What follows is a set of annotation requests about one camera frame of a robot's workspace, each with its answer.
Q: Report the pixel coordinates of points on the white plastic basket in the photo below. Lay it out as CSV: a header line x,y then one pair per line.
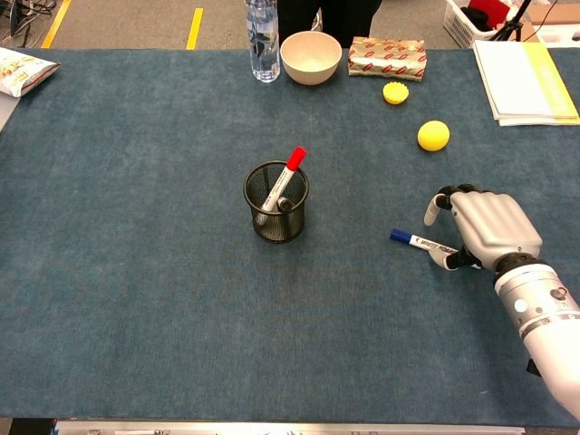
x,y
471,25

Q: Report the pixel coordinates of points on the white snack bag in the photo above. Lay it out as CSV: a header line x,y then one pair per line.
x,y
20,70

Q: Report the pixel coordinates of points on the red patterned snack package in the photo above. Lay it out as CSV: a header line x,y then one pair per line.
x,y
387,59

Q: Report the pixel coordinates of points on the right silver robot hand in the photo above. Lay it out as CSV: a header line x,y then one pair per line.
x,y
491,226

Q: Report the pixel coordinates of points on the yellow scalloped lid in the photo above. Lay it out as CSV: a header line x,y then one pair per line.
x,y
395,93

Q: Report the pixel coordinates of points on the cardboard box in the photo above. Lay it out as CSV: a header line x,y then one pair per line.
x,y
555,16

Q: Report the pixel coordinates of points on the blue cap whiteboard marker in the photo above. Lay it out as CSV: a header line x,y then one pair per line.
x,y
419,240

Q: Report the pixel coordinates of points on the cream ceramic bowl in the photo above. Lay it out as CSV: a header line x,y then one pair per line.
x,y
310,56

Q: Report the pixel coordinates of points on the black tripod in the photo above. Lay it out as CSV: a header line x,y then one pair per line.
x,y
514,22

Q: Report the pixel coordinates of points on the black mesh pen holder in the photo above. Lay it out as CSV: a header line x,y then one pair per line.
x,y
276,222

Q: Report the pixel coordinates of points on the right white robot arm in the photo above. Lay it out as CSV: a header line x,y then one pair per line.
x,y
544,326

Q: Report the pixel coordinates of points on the person in black trousers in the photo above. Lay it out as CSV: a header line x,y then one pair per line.
x,y
331,16

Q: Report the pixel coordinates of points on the red cap whiteboard marker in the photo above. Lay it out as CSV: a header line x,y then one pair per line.
x,y
284,179

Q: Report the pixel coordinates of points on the black cap marker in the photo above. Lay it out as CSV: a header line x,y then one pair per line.
x,y
285,204

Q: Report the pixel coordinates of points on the clear plastic water bottle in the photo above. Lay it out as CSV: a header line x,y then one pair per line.
x,y
263,41

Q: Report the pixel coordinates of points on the white and yellow paper stack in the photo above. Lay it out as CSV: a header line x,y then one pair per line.
x,y
521,81

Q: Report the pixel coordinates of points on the yellow ball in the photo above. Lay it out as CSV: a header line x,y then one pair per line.
x,y
433,135

